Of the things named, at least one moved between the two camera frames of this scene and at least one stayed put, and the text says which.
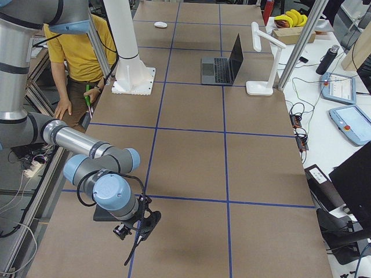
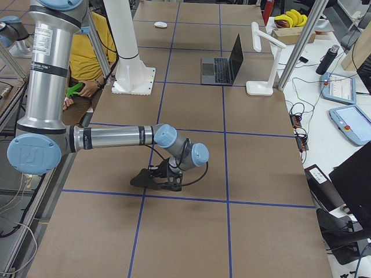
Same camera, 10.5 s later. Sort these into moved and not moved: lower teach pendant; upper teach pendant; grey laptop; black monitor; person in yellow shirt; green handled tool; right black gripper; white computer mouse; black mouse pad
Moved: black mouse pad; right black gripper; green handled tool
Not moved: black monitor; upper teach pendant; grey laptop; lower teach pendant; person in yellow shirt; white computer mouse
